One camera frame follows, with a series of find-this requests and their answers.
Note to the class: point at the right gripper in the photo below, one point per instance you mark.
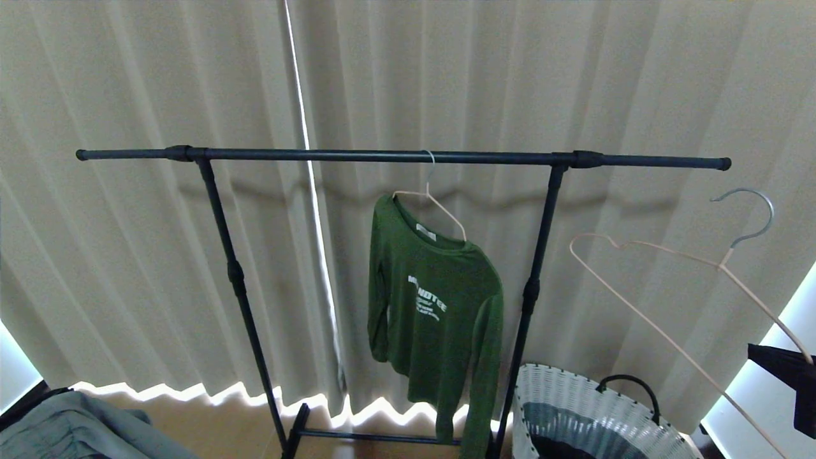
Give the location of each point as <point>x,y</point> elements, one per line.
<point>806,401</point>

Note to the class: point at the pink clothes hanger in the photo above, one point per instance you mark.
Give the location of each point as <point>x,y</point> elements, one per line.
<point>669,254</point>
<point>446,217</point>

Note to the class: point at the green printed shirt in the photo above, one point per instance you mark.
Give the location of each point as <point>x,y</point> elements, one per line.
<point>433,338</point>

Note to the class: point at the pale grey garment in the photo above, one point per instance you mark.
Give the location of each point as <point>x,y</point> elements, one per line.
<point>76,427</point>

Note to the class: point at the white laundry basket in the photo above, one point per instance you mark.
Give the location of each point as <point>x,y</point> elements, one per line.
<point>574,395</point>

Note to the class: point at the black clothes rack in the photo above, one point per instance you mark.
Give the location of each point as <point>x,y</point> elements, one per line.
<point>382,155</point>

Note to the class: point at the beige curtain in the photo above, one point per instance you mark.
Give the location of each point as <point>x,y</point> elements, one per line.
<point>159,76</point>

